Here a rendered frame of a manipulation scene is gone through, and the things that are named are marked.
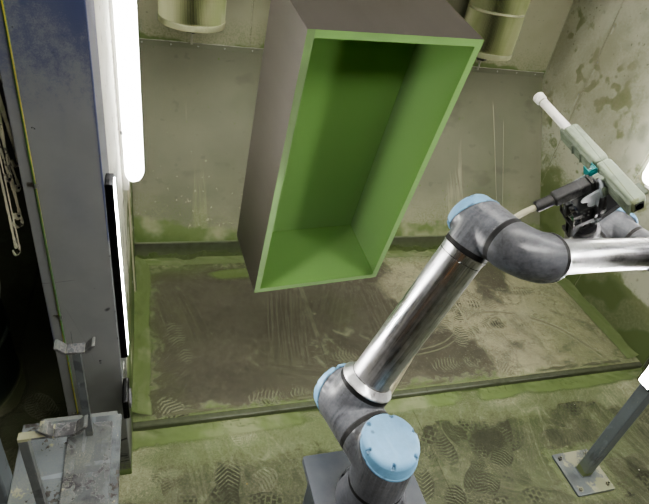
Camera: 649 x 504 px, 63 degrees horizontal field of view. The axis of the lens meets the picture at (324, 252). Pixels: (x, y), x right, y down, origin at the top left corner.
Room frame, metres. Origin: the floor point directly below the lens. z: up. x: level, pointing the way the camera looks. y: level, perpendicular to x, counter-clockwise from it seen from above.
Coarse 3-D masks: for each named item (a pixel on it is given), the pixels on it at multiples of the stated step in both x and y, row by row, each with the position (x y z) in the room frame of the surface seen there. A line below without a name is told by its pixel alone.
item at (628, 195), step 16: (544, 96) 1.57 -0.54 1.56; (576, 128) 1.40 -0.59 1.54; (576, 144) 1.35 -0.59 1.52; (592, 144) 1.33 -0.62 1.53; (592, 160) 1.29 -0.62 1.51; (608, 160) 1.27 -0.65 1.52; (592, 176) 1.25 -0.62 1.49; (608, 176) 1.23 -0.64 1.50; (624, 176) 1.21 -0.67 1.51; (560, 192) 1.22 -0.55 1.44; (576, 192) 1.22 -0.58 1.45; (608, 192) 1.22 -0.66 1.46; (624, 192) 1.17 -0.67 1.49; (640, 192) 1.16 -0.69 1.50; (544, 208) 1.21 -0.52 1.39; (624, 208) 1.16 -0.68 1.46
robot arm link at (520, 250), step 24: (504, 240) 0.99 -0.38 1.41; (528, 240) 0.98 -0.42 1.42; (552, 240) 1.00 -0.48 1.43; (576, 240) 1.08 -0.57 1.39; (600, 240) 1.14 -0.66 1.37; (624, 240) 1.20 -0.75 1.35; (648, 240) 1.27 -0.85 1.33; (504, 264) 0.97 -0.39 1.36; (528, 264) 0.95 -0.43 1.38; (552, 264) 0.96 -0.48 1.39; (576, 264) 1.02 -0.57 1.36; (600, 264) 1.08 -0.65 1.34; (624, 264) 1.14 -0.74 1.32; (648, 264) 1.22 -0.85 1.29
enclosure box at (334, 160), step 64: (320, 0) 1.73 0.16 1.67; (384, 0) 1.88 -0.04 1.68; (320, 64) 1.99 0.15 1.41; (384, 64) 2.11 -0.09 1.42; (448, 64) 1.93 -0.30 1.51; (256, 128) 1.89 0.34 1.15; (320, 128) 2.07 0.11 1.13; (384, 128) 2.21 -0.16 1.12; (256, 192) 1.83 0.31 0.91; (320, 192) 2.18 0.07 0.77; (384, 192) 2.11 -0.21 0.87; (256, 256) 1.76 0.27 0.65; (320, 256) 2.06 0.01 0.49; (384, 256) 2.00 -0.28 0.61
